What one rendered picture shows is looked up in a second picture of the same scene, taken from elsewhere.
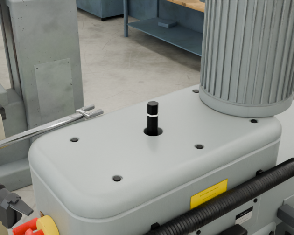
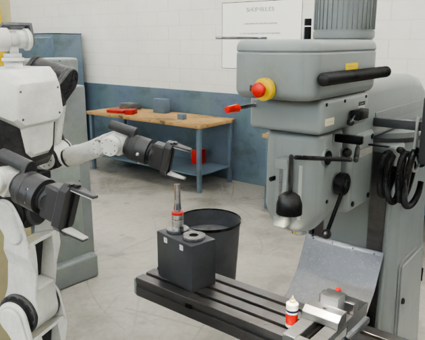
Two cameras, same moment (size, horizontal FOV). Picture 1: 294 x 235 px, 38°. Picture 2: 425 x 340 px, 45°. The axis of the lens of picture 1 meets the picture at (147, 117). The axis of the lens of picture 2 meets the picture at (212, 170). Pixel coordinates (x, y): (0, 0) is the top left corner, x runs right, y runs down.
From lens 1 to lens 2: 1.07 m
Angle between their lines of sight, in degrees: 21
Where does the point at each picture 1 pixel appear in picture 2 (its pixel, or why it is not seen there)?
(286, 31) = not seen: outside the picture
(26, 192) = not seen: hidden behind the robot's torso
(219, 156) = (355, 43)
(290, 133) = not seen: hidden behind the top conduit
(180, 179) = (342, 46)
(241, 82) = (350, 15)
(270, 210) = (370, 117)
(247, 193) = (370, 70)
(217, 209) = (360, 71)
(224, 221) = (354, 102)
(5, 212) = (168, 153)
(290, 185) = (378, 102)
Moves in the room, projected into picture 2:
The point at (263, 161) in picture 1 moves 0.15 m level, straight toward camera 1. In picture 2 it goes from (370, 62) to (384, 64)
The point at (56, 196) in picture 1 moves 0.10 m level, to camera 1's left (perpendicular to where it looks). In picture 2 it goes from (276, 53) to (240, 53)
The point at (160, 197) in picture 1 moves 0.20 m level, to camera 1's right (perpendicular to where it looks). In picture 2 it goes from (335, 53) to (399, 52)
